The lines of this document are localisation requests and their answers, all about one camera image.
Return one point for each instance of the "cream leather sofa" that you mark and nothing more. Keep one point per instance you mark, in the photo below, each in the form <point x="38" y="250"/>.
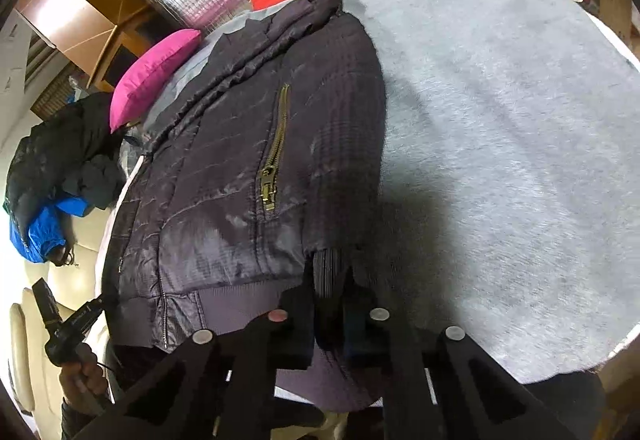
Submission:
<point x="30" y="345"/>

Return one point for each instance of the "black puffer jacket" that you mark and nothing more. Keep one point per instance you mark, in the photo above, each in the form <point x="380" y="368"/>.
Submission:
<point x="55" y="150"/>

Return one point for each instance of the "person's left hand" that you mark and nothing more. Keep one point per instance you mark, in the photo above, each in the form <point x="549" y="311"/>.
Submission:
<point x="85" y="382"/>

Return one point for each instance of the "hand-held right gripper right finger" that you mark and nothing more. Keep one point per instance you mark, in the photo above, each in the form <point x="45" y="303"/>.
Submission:
<point x="360" y="330"/>

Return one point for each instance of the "person's left forearm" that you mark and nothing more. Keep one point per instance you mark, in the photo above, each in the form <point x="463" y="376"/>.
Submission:
<point x="80" y="422"/>

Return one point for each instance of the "white sheet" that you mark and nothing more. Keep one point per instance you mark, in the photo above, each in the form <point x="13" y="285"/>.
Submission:
<point x="131" y="177"/>

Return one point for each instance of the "blue jacket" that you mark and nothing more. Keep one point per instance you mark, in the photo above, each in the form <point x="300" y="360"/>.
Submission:
<point x="42" y="230"/>

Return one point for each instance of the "dark purple quilted jacket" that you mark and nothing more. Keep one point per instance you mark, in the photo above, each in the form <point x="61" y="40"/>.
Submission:
<point x="225" y="170"/>

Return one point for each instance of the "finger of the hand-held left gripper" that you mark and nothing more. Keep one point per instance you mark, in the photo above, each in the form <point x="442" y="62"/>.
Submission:
<point x="90" y="312"/>
<point x="47" y="302"/>

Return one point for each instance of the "grey blanket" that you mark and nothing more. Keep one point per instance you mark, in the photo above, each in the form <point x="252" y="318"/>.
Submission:
<point x="500" y="145"/>

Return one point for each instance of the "brown wooden cabinet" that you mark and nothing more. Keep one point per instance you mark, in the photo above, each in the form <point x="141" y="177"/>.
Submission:
<point x="80" y="20"/>

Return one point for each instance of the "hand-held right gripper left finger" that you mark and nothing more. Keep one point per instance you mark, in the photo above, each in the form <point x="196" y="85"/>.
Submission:
<point x="300" y="320"/>

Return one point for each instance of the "pink pillow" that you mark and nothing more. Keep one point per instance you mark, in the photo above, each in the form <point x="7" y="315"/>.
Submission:
<point x="150" y="70"/>

